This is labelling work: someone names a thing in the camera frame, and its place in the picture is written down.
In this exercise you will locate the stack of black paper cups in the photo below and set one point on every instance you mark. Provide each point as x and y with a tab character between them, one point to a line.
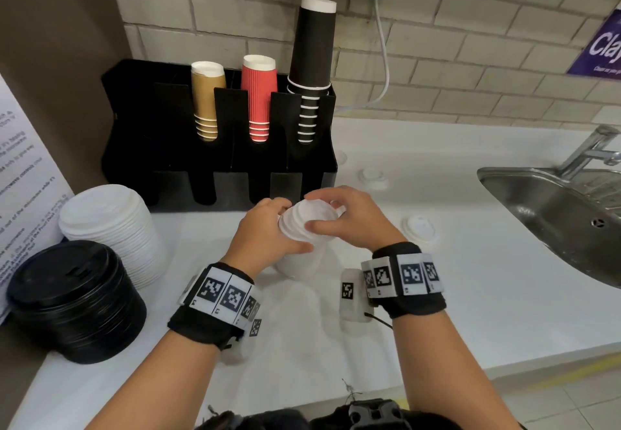
313	41

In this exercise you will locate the stack of white lids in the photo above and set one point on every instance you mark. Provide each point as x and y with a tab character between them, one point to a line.
102	211
301	265

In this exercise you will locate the black chest camera mount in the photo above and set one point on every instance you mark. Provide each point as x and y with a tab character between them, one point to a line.
373	415

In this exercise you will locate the steel faucet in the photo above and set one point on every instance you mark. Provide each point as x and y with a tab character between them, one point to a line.
587	151

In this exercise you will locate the steel sink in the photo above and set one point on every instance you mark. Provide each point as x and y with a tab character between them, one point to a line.
548	211

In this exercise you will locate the left marker wristband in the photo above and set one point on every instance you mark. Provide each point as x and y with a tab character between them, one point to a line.
213	294

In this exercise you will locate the marker wristband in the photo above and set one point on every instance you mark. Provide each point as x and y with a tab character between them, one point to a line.
213	294
402	274

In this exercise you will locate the purple wall sign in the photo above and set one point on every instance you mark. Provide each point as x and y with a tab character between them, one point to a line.
601	46

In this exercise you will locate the person's right hand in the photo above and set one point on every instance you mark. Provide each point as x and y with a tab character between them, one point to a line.
368	226

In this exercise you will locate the person's right forearm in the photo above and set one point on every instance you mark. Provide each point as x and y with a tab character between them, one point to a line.
446	376

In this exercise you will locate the stack of gold paper cups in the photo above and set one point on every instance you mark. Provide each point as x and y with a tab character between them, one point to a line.
208	95

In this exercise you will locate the person's left hand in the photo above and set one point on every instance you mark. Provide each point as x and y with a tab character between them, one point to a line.
257	240

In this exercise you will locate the stack of black lids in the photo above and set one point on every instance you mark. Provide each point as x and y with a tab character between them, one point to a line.
68	279

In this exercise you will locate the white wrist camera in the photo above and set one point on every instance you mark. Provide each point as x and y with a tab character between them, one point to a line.
347	308
237	354

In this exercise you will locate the black cup and lid organizer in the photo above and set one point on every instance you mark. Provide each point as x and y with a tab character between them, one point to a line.
145	138

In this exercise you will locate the person's left forearm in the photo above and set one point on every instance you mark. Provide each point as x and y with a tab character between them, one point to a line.
155	386

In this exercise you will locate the microwave safety poster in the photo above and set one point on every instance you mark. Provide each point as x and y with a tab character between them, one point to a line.
29	192

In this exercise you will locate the right marker wristband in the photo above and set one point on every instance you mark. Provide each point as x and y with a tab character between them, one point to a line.
402	274

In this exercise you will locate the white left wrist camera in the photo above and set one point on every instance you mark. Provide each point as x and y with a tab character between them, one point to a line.
237	354

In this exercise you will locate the stack of red paper cups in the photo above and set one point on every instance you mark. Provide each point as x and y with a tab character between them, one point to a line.
259	90

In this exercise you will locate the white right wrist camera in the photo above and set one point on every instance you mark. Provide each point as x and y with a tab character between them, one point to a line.
347	308

